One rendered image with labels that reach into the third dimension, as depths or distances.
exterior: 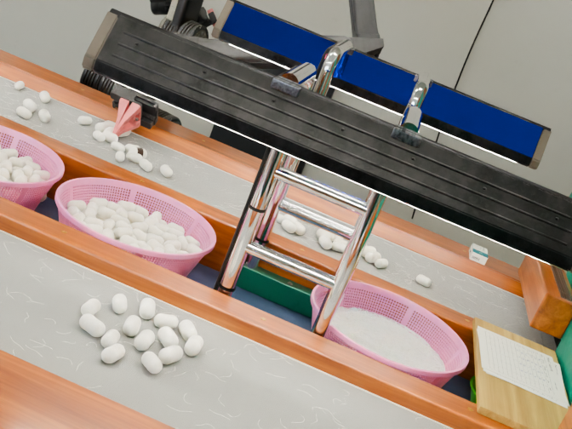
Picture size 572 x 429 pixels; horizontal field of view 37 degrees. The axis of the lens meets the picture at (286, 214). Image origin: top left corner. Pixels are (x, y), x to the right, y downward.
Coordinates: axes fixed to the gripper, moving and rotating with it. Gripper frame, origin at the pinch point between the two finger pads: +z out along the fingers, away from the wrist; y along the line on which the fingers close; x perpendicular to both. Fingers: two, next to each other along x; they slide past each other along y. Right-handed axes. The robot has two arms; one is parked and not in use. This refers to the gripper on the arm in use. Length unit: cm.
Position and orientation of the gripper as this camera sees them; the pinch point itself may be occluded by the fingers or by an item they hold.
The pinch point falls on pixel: (115, 133)
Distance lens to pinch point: 180.8
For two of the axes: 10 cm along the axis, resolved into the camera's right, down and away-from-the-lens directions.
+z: -3.8, 7.5, -5.4
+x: -1.6, 5.2, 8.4
